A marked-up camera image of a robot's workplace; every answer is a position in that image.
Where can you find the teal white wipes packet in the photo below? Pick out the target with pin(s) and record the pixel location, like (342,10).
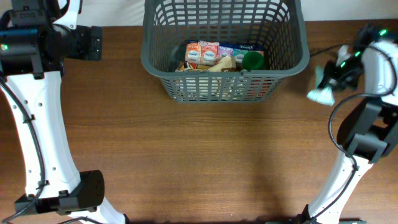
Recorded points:
(321,95)

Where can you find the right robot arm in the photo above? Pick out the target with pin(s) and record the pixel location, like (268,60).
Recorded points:
(361,85)

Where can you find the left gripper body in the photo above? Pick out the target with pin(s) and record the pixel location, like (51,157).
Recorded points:
(79,45)

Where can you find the orange spaghetti packet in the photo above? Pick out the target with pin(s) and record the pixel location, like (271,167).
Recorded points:
(232,88)

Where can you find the grey plastic shopping basket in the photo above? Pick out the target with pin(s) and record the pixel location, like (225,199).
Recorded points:
(276,25)

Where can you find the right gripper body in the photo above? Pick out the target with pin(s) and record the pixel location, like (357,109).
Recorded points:
(348,72)

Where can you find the beige paper bag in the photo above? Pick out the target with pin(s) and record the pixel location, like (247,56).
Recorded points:
(212,86)

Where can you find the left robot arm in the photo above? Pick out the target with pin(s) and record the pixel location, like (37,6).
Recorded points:
(36,38)

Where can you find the multicolour tissue multipack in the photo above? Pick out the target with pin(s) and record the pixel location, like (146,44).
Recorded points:
(202,52)

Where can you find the green lid jar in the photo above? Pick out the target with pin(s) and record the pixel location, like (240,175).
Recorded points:
(253,61)

